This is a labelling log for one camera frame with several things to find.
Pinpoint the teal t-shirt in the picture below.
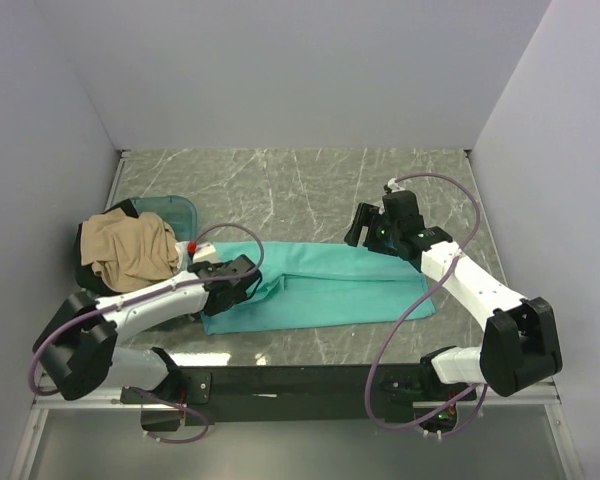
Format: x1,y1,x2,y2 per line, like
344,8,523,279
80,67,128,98
203,242,428,335

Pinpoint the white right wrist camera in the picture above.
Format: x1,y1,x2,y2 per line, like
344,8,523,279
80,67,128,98
383,178,404,194

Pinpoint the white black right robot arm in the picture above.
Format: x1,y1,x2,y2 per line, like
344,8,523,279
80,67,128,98
344,190,563,399

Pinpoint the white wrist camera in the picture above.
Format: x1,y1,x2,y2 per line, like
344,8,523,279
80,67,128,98
383,178,404,194
187,241,219,263

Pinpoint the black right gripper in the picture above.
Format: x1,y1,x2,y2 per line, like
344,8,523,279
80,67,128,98
344,203,401,257

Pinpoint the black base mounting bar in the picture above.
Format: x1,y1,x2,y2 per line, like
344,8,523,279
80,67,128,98
119,362,461,434

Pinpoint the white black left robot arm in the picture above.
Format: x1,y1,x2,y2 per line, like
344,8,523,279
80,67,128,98
28,255,262,402

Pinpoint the aluminium frame rail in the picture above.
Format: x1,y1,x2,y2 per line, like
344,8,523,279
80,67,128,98
11,382,584,479

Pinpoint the beige t-shirt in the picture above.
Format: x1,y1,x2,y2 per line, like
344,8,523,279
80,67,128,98
79,208,183,293

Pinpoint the teal plastic laundry bin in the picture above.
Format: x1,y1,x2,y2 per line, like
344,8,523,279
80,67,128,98
130,195,197,242

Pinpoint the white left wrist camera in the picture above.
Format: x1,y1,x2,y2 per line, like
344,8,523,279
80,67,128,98
187,241,219,263

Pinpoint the white t-shirt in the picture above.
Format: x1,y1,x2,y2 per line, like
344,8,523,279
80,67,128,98
175,241,189,269

